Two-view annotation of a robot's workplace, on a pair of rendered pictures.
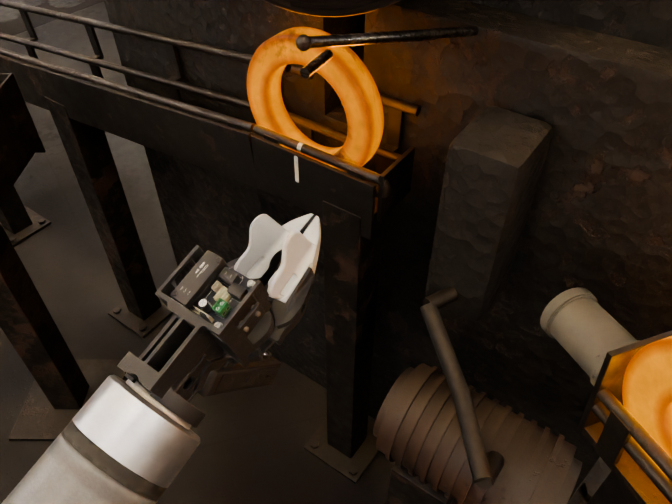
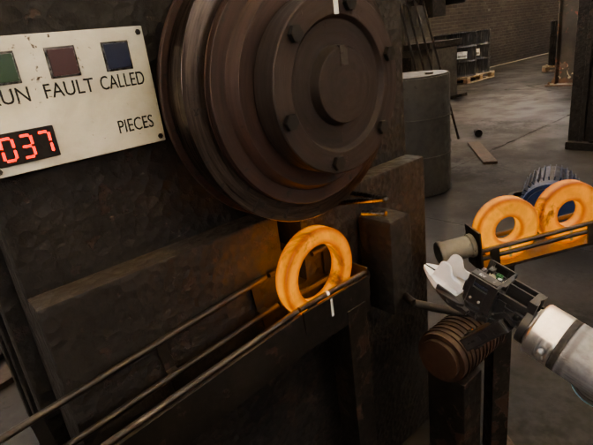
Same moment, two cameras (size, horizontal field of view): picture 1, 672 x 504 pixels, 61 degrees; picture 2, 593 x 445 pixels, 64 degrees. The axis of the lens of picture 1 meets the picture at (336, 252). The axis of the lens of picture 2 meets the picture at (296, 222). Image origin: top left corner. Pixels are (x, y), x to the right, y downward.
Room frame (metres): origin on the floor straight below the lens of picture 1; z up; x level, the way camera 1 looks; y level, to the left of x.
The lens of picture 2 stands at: (0.42, 0.87, 1.18)
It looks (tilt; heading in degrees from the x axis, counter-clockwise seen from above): 20 degrees down; 286
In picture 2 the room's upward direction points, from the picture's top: 7 degrees counter-clockwise
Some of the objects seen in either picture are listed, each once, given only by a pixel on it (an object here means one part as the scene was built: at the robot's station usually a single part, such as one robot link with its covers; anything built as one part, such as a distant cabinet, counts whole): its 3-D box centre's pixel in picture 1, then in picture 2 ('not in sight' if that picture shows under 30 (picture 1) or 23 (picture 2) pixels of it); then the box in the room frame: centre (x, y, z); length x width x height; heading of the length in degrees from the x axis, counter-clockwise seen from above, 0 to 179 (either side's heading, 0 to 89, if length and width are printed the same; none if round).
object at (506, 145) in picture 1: (483, 218); (385, 260); (0.50, -0.17, 0.68); 0.11 x 0.08 x 0.24; 145
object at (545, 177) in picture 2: not in sight; (551, 197); (-0.33, -2.05, 0.17); 0.57 x 0.31 x 0.34; 75
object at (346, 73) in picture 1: (312, 108); (315, 271); (0.62, 0.03, 0.75); 0.18 x 0.03 x 0.18; 56
